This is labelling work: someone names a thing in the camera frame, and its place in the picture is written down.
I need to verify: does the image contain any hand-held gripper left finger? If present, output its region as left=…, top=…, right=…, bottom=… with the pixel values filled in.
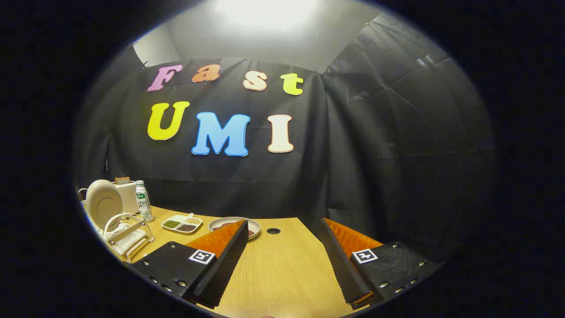
left=131, top=220, right=250, bottom=310

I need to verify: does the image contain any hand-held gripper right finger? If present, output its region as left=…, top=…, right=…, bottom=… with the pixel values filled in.
left=319, top=217, right=442, bottom=310

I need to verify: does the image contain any white wire dish rack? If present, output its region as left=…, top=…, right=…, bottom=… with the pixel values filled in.
left=79, top=188, right=155, bottom=264

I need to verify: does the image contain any white round plate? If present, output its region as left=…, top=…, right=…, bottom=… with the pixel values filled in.
left=85, top=179, right=124, bottom=231

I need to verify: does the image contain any beige plate of patties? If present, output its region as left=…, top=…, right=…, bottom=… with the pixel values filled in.
left=208, top=217, right=261, bottom=241

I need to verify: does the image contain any white divided tray of beans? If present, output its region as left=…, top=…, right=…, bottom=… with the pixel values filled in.
left=161, top=213, right=203, bottom=234

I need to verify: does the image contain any white drink bottle green label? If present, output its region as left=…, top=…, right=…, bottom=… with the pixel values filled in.
left=135, top=180, right=154, bottom=222

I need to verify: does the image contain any black backdrop cloth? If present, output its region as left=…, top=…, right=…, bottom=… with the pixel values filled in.
left=73, top=13, right=495, bottom=265

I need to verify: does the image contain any white toaster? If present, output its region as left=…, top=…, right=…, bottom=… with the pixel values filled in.
left=113, top=180, right=141, bottom=215

